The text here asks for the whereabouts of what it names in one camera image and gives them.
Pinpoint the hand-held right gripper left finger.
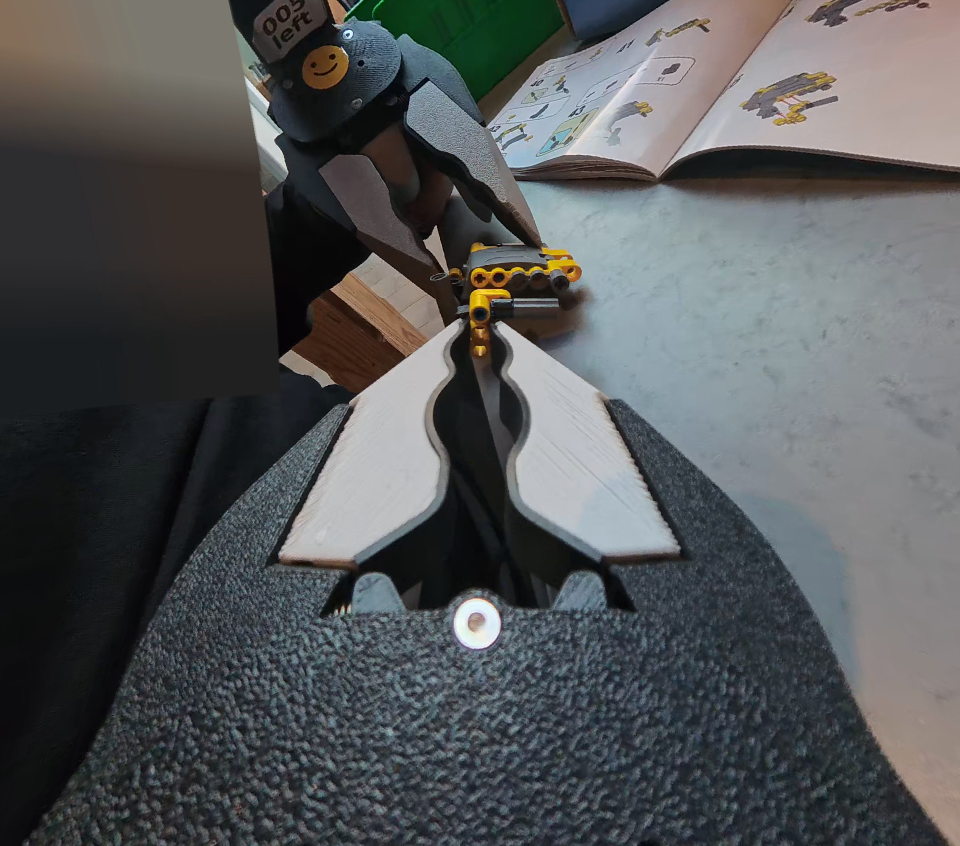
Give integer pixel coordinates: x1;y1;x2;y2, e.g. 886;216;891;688
277;319;466;569

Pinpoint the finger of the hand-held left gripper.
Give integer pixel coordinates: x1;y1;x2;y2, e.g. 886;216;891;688
317;153;460;325
403;79;545;250

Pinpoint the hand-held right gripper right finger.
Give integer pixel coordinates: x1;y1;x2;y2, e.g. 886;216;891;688
491;321;682;563

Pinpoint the yellow grey brick assembly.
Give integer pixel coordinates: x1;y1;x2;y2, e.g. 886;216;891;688
429;242;585;298

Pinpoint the yellow brick beam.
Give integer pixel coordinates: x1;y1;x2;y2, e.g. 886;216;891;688
468;289;516;323

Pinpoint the black grey pin connector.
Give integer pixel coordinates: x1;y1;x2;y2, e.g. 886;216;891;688
491;296;563;324

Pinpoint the person's left forearm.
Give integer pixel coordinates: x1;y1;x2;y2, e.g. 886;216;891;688
262;186;380;367

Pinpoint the grey desk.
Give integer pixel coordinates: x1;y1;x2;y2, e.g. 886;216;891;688
442;32;960;846

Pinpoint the person's left hand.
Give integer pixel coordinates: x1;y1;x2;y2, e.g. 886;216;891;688
390;137;453;241

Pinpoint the wooden pillar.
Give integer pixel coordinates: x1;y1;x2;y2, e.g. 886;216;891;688
281;274;430;376

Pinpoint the person's body in black clothing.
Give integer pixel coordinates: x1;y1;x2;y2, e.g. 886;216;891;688
0;373;357;846

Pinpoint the open instruction booklet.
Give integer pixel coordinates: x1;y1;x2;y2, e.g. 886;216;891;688
486;0;960;184

